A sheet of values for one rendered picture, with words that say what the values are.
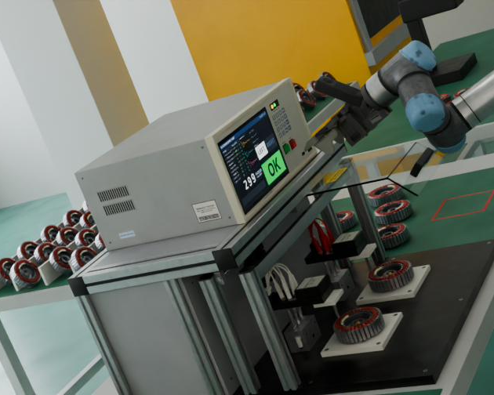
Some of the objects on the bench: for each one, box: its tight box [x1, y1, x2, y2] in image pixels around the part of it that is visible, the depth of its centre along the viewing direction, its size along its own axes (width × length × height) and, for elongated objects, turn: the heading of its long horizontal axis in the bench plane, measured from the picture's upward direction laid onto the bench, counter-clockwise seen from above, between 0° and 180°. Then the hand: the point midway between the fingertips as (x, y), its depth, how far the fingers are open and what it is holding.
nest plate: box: [356, 265, 430, 306], centre depth 240 cm, size 15×15×1 cm
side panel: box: [75, 279, 225, 395], centre depth 220 cm, size 28×3×32 cm, turn 116°
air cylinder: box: [331, 268, 355, 302], centre depth 247 cm, size 5×8×6 cm
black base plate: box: [233, 238, 494, 395], centre depth 231 cm, size 47×64×2 cm
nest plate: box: [321, 312, 403, 357], centre depth 220 cm, size 15×15×1 cm
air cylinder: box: [284, 315, 321, 353], centre depth 227 cm, size 5×8×6 cm
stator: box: [333, 306, 385, 343], centre depth 219 cm, size 11×11×4 cm
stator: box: [367, 259, 415, 292], centre depth 239 cm, size 11×11×4 cm
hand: (311, 140), depth 230 cm, fingers open, 6 cm apart
